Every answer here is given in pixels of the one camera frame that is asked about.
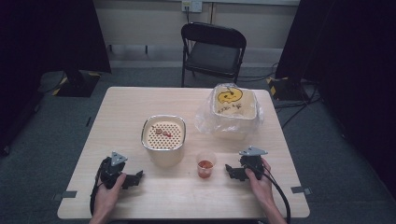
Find hand-held gripper cable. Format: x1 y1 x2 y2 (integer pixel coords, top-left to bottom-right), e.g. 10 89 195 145
89 166 106 217
262 166 291 224

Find red food scraps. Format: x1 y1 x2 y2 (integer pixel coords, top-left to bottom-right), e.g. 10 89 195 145
154 128 173 138

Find clear plastic bin bag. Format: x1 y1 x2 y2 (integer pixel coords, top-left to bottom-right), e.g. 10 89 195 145
194 82 265 135

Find cream container with perforated strainer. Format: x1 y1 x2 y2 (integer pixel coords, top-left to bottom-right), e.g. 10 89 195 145
140 114 187 169

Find left hand-held gripper cable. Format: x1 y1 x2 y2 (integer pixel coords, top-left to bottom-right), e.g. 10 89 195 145
89 166 106 217

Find black stand base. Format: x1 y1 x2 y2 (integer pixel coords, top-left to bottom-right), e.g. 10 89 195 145
55 70 102 98
266 76 310 102

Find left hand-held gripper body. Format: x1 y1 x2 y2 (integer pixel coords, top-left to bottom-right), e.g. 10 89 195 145
98 151 129 189

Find person's left hand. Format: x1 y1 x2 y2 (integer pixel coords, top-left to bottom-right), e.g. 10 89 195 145
92 173 128 216

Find right hand-held gripper cable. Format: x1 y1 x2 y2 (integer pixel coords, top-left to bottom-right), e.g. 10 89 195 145
262 166 291 224

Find grey tape strip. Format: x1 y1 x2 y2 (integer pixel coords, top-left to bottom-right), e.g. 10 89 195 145
290 185 313 196
51 190 78 202

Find black folding chair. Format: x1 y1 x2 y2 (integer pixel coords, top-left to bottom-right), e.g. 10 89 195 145
180 21 248 88

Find dark curtain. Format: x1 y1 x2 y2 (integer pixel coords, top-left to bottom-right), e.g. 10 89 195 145
275 0 396 190
0 0 112 157

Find black floor cable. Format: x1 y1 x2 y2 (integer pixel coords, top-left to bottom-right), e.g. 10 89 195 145
274 90 323 129

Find white wall socket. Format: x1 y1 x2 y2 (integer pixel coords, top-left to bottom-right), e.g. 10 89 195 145
181 0 204 14

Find cream bin with yellow face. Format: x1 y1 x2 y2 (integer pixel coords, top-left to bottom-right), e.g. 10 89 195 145
212 83 259 140

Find red food in cup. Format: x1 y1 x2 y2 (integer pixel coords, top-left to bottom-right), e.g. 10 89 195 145
198 160 215 171

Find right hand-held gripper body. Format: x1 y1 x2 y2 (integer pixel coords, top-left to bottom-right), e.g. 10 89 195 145
238 146 269 181

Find person's right hand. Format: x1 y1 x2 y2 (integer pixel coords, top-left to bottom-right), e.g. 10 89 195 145
244 158 276 209

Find clear plastic cup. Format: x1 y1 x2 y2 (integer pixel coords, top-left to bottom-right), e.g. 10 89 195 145
195 150 217 179

